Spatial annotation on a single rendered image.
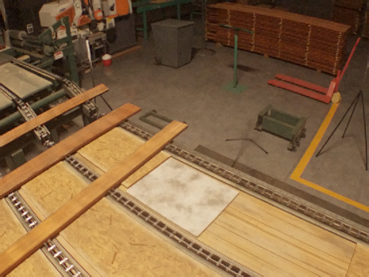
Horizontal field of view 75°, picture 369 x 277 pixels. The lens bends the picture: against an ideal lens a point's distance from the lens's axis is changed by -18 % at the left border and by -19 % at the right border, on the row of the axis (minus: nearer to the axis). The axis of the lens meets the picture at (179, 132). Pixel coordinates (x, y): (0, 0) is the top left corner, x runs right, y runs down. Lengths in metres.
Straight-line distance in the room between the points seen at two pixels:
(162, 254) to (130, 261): 0.18
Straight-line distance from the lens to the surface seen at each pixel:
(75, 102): 3.07
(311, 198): 3.23
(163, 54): 6.22
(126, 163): 2.14
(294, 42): 6.72
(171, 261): 1.61
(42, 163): 2.40
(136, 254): 1.65
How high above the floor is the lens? 2.22
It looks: 34 degrees down
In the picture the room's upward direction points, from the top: 2 degrees counter-clockwise
